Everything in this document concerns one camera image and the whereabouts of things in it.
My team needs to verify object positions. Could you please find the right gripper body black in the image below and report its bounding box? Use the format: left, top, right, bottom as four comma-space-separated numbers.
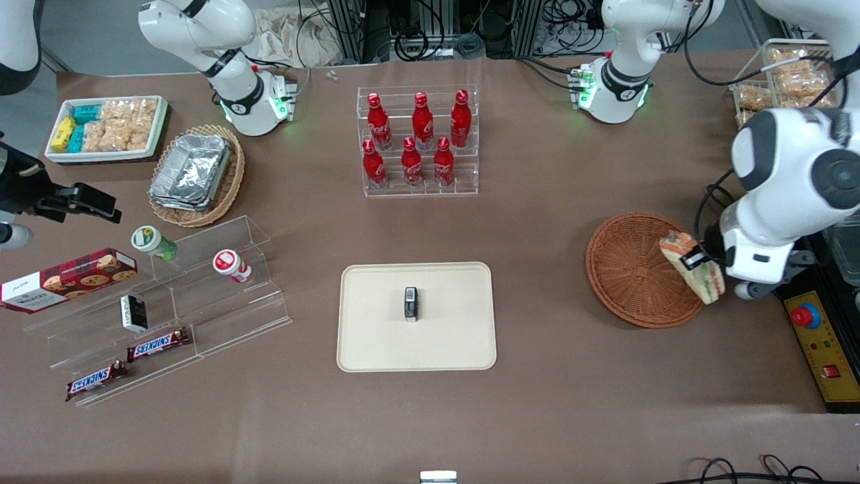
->
0, 143, 50, 216

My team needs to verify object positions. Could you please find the triangular sandwich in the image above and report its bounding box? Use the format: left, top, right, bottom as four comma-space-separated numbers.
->
659, 231, 726, 305

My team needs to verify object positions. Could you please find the brown round wicker basket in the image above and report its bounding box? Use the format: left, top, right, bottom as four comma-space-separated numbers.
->
585, 212, 712, 329

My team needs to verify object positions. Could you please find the aluminium foil tray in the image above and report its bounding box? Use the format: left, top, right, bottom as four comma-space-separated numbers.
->
150, 133, 232, 204
149, 192, 222, 213

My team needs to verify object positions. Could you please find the light oval wicker basket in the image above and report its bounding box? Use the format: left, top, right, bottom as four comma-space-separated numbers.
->
148, 124, 246, 228

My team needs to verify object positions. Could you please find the beige plastic tray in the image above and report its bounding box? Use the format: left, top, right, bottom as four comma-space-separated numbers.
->
337, 262, 497, 372

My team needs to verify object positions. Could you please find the yellow snack pack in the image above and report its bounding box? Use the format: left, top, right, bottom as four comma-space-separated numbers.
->
51, 116, 77, 153

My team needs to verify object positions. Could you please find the clear rice cracker bag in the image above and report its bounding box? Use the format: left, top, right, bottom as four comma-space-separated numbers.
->
102, 121, 157, 153
81, 121, 108, 153
738, 87, 775, 112
773, 71, 832, 107
101, 99, 159, 126
766, 48, 831, 73

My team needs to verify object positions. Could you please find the red tartan cookie box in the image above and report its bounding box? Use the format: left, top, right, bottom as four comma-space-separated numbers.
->
0, 248, 138, 315

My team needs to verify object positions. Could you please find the clear plastic container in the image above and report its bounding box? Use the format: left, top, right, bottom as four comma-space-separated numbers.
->
830, 215, 860, 287

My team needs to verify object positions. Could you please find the white rectangular snack bin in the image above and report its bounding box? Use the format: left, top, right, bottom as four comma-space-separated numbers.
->
45, 95, 169, 165

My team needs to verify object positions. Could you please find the small black white box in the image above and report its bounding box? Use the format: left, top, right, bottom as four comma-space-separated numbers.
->
120, 294, 148, 334

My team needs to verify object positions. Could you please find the yellow black emergency stop box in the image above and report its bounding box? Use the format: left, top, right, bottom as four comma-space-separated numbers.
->
773, 286, 860, 413

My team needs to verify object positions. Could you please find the Snickers chocolate bar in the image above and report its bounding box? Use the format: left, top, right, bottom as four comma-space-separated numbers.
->
65, 361, 128, 402
127, 327, 191, 363

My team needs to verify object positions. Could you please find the clear acrylic step shelf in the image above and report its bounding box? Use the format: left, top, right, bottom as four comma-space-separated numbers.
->
24, 215, 294, 408

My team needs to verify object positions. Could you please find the clear acrylic bottle rack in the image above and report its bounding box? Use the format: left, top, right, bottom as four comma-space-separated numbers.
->
356, 85, 480, 198

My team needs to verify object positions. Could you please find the crumpled beige cloth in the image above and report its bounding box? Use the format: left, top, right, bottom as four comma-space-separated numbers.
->
253, 5, 345, 69

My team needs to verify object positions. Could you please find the red cola bottle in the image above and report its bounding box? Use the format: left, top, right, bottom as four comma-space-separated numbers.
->
401, 137, 425, 188
362, 139, 388, 190
433, 136, 456, 188
412, 92, 435, 151
367, 93, 393, 151
450, 89, 472, 149

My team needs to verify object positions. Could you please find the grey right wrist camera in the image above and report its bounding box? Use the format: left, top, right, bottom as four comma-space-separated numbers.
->
0, 224, 33, 251

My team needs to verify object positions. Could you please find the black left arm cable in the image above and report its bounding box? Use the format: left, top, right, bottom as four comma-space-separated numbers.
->
684, 13, 860, 243

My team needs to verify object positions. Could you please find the white wire basket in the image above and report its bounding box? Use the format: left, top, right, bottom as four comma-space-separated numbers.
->
729, 38, 838, 130

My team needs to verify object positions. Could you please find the black floor cable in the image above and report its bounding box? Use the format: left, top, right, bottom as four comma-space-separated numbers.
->
674, 455, 828, 484

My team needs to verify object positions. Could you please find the black base cable bundle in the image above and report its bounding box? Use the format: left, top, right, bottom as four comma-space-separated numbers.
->
516, 56, 587, 92

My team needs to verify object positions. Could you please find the coiled black cable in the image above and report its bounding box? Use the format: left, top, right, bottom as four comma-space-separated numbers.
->
394, 26, 432, 63

